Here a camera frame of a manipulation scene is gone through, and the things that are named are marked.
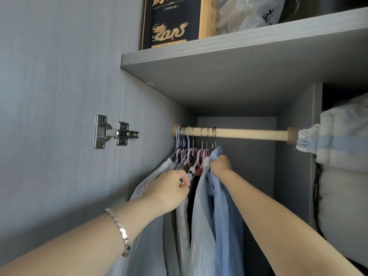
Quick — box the person's left hand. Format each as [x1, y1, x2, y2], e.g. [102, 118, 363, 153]
[141, 169, 191, 218]

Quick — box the person's right hand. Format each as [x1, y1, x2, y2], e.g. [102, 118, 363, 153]
[209, 154, 233, 181]

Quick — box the row of assorted hangers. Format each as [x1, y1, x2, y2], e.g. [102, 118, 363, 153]
[174, 125, 212, 177]

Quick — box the row of clothes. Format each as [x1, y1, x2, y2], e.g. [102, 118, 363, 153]
[108, 152, 202, 276]

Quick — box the light blue shirt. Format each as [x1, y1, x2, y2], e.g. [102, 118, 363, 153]
[206, 146, 245, 276]

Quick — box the white glossy wardrobe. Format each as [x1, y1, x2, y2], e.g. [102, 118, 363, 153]
[0, 0, 368, 276]

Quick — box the person's left forearm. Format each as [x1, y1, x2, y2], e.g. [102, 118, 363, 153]
[0, 195, 161, 276]

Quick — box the person's right forearm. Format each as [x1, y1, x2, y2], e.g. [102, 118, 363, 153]
[217, 169, 364, 276]

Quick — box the wooden hanging rod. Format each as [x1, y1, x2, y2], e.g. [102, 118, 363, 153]
[172, 123, 299, 146]

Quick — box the metal door hinge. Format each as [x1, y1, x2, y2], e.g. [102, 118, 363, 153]
[94, 114, 140, 150]

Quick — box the white fleece blanket blue stripe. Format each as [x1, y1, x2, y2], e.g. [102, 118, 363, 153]
[296, 93, 368, 173]

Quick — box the cream rolled quilt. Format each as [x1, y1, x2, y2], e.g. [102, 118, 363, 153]
[316, 166, 368, 268]

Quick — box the black box gold dragon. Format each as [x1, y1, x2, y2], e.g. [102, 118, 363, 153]
[141, 0, 217, 50]

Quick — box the translucent white plastic bag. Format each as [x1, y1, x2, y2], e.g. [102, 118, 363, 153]
[215, 0, 287, 35]

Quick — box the black shopping bag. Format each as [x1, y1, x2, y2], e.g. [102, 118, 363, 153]
[277, 0, 368, 24]

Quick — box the silver link bracelet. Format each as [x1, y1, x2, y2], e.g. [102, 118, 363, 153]
[104, 208, 131, 258]

